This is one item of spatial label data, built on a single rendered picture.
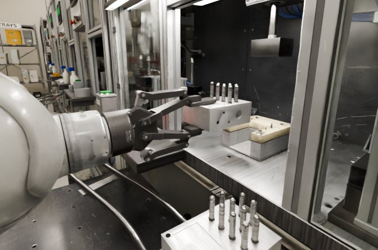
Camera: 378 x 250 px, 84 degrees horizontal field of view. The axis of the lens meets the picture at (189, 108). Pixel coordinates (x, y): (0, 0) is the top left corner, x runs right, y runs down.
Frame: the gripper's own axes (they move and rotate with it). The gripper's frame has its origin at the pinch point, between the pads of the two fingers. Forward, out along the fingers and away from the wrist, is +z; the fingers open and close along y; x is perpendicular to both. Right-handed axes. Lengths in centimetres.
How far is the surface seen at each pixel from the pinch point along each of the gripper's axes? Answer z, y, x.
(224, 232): -10.7, -10.5, -18.2
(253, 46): 21.0, 14.3, 3.4
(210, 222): -11.1, -10.5, -15.9
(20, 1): -36, 169, 750
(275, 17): 23.7, 21.3, -0.6
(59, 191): -28, -35, 49
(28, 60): -44, 11, 750
